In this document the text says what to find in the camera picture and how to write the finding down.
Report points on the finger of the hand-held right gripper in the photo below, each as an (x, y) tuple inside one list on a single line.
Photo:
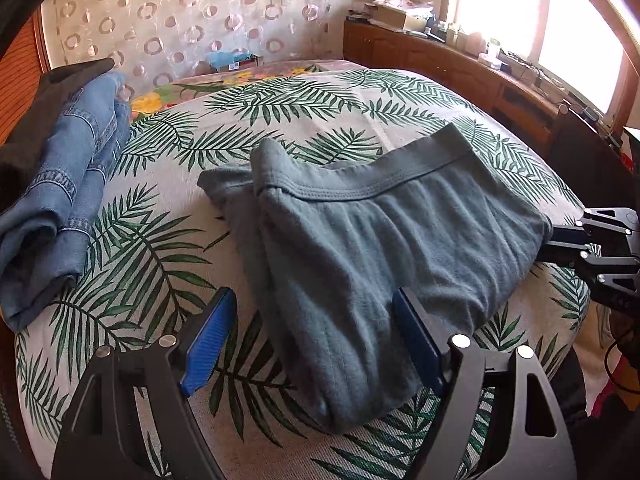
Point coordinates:
[(565, 254), (570, 235)]

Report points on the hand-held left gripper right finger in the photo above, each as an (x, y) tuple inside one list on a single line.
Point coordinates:
[(417, 340)]

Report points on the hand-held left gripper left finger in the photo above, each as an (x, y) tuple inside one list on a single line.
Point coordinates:
[(210, 340)]

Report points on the dark chair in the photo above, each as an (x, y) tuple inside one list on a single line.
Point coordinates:
[(585, 160)]

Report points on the leaf print bedsheet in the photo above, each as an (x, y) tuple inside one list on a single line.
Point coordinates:
[(175, 270)]

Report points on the blue denim jeans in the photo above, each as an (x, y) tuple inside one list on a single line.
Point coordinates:
[(65, 170)]

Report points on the window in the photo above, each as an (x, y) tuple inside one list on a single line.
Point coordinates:
[(505, 5)]

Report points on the floral blanket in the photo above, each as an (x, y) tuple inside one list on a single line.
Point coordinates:
[(160, 97)]

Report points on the wooden cabinet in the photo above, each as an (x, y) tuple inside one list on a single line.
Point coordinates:
[(400, 52)]

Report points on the cardboard box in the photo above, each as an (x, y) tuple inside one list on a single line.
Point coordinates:
[(397, 17)]

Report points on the blue packet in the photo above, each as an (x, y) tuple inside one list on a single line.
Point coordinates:
[(230, 60)]

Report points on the dark cloth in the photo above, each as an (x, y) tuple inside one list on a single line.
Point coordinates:
[(35, 105)]

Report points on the circle pattern sheer curtain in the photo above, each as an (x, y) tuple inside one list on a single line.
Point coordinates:
[(175, 10)]

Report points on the orange wooden panel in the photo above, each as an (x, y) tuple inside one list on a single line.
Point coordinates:
[(25, 60)]

